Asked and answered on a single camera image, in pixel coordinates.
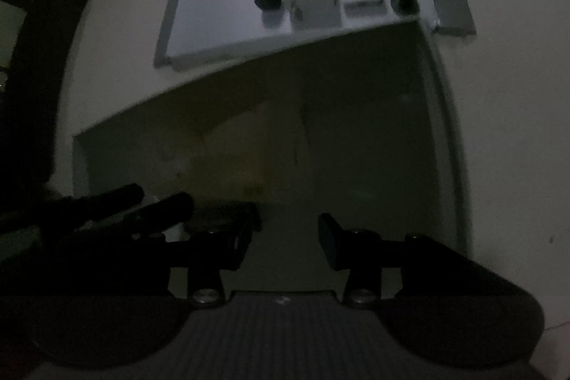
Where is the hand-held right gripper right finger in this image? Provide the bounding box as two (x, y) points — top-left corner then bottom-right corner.
(318, 213), (530, 309)

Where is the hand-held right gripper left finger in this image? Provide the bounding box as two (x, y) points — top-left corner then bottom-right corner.
(111, 224), (255, 308)

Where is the white cardboard box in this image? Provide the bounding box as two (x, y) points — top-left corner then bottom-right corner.
(71, 17), (473, 296)

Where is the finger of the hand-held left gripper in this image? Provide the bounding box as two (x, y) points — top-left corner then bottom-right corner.
(45, 183), (145, 225)
(129, 192), (195, 230)

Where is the dark wooden furniture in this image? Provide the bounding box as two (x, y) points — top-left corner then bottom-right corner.
(0, 0), (92, 194)

